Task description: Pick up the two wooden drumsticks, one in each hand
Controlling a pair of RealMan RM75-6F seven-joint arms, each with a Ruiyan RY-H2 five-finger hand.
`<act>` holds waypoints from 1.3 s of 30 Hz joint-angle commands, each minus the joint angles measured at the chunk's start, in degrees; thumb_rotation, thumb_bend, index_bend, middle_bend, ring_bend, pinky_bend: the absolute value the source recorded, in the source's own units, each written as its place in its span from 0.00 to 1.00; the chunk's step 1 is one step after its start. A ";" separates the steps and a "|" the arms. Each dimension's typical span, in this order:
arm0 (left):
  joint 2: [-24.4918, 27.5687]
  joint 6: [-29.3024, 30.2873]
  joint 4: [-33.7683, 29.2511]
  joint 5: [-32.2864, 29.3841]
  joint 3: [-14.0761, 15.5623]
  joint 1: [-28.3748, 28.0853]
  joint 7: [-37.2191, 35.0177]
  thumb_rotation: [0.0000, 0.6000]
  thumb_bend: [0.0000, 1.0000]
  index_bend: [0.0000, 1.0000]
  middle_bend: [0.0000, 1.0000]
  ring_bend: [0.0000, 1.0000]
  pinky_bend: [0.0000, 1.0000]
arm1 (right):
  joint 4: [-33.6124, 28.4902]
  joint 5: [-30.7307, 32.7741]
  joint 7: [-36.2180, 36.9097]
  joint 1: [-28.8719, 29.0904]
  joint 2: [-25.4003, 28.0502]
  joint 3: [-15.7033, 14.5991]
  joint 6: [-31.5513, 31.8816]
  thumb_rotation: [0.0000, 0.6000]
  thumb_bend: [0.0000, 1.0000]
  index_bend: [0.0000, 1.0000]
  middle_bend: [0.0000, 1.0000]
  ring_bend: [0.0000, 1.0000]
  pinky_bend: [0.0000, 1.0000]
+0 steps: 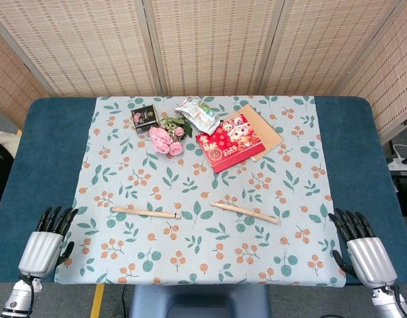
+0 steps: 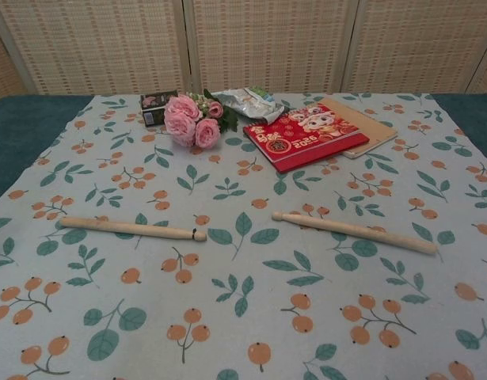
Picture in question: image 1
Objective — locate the red 2025 desk calendar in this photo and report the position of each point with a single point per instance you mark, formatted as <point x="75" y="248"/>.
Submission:
<point x="230" y="142"/>

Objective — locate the pink artificial flower bouquet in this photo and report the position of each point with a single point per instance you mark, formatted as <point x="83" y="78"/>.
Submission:
<point x="166" y="137"/>

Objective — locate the crumpled snack bag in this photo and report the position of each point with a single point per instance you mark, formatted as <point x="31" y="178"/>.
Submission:
<point x="198" y="114"/>

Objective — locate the floral patterned tablecloth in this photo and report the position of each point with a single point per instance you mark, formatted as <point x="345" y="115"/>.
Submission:
<point x="203" y="198"/>

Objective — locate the white power strip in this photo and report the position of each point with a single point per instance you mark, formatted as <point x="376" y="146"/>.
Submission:
<point x="403" y="162"/>

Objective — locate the bamboo folding screen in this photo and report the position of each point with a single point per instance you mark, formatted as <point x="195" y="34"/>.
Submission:
<point x="203" y="46"/>

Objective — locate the black printed bag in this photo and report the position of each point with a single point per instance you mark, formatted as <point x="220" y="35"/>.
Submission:
<point x="0" y="169"/>

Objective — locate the small black box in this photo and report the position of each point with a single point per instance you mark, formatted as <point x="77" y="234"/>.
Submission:
<point x="144" y="118"/>

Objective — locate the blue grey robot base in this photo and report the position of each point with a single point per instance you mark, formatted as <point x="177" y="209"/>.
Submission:
<point x="198" y="301"/>

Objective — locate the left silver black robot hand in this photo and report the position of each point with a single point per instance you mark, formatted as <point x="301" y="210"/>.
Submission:
<point x="41" y="247"/>

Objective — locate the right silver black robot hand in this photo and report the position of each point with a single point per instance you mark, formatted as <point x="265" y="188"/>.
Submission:
<point x="370" y="255"/>

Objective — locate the wooden stick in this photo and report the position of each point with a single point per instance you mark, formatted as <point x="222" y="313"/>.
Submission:
<point x="147" y="212"/>
<point x="246" y="212"/>

